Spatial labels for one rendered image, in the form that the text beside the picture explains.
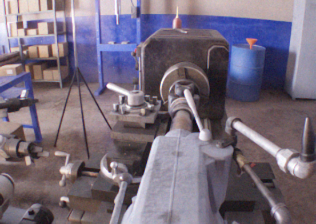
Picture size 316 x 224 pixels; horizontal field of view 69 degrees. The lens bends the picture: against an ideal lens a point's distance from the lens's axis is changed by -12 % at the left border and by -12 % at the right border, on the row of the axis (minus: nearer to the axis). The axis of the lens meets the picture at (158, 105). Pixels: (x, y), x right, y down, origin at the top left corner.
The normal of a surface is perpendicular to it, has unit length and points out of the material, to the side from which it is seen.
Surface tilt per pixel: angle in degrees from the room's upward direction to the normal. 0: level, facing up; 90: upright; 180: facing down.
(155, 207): 0
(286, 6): 90
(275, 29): 90
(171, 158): 0
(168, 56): 90
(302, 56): 90
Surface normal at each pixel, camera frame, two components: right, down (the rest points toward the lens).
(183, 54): -0.13, 0.37
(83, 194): 0.00, -0.93
